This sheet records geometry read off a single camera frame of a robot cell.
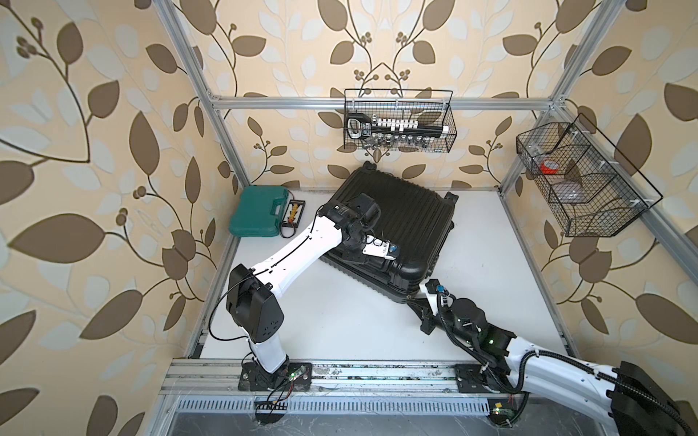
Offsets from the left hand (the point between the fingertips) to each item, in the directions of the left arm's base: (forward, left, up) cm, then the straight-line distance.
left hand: (360, 244), depth 80 cm
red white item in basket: (+18, -57, +15) cm, 61 cm away
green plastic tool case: (+25, +41, -16) cm, 51 cm away
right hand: (-13, -14, -11) cm, 22 cm away
